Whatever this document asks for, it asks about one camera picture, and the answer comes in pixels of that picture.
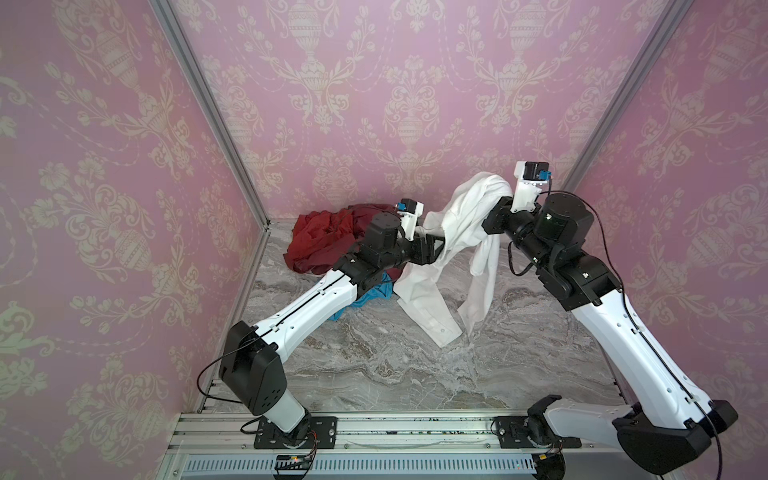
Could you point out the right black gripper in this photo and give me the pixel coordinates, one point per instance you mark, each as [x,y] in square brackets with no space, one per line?
[498,219]

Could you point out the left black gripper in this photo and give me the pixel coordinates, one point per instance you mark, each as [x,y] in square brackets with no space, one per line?
[430,255]

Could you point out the white shirt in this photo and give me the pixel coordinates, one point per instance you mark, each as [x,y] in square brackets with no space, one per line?
[460,224]

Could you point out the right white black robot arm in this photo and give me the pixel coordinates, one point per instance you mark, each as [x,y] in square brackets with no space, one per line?
[673,421]

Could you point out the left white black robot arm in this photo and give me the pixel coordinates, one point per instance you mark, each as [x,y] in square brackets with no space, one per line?
[252,363]

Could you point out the teal blue cloth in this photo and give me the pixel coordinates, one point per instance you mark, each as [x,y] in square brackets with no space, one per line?
[383,290]

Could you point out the dark maroon cloth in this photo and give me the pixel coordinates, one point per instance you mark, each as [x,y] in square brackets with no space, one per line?
[366,223]

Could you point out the red cloth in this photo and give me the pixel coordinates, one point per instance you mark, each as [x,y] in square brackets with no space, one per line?
[319,240]

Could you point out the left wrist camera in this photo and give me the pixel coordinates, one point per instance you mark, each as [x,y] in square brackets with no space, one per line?
[409,211]

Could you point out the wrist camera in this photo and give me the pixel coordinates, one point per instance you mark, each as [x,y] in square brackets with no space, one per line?
[409,211]
[532,178]

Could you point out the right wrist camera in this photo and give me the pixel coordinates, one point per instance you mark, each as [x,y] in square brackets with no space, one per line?
[532,178]

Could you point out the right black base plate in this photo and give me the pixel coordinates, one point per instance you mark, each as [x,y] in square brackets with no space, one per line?
[521,432]

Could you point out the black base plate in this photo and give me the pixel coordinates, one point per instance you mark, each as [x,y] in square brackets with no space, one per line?
[521,432]
[312,431]

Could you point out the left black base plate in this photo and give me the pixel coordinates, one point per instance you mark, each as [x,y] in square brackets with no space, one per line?
[312,431]

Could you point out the small electronics board with wires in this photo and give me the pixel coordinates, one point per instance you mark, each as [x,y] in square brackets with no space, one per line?
[285,464]

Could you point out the right aluminium corner post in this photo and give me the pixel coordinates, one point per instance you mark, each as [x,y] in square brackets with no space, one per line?
[660,34]

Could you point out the aluminium corner post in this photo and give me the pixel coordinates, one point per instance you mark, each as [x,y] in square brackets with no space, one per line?
[194,74]
[660,34]

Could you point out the aluminium front rail frame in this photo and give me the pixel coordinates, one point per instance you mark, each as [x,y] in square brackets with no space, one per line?
[385,445]

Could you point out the left aluminium corner post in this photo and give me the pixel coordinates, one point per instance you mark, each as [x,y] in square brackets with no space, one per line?
[194,74]

